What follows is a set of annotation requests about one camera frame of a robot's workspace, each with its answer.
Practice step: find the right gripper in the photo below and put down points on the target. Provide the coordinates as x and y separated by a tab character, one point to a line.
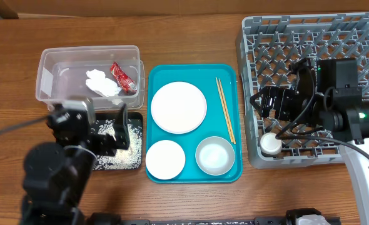
266	93

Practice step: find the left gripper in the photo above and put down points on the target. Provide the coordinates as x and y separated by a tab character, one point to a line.
107	143

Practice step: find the white paper cup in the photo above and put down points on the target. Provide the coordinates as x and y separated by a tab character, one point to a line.
270	145

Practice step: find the wooden chopstick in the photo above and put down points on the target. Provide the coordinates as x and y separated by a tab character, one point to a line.
227	115
221	101

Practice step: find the red snack wrapper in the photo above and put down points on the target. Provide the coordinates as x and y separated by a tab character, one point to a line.
123	80

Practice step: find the white napkin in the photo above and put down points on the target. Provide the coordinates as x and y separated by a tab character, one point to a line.
105	87

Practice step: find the large white plate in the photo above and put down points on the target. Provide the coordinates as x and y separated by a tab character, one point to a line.
178	107

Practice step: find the grey-white bowl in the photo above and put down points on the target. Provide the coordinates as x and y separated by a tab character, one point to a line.
215	155

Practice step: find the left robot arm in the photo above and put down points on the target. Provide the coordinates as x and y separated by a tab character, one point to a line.
56	173

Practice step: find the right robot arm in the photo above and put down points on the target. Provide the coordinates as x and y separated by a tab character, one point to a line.
326	105

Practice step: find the grey dishwasher rack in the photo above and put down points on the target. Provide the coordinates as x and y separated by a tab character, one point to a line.
267	45

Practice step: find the black plastic tray bin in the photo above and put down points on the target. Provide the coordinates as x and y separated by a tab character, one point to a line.
136	125

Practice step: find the pile of cooked rice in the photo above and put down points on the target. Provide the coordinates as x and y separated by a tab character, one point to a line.
131	150

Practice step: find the clear plastic storage bin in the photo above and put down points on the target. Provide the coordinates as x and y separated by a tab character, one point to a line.
62	74

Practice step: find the teal plastic serving tray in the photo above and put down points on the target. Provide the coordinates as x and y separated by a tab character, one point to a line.
203	76

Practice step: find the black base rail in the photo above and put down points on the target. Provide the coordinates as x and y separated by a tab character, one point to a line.
253	221

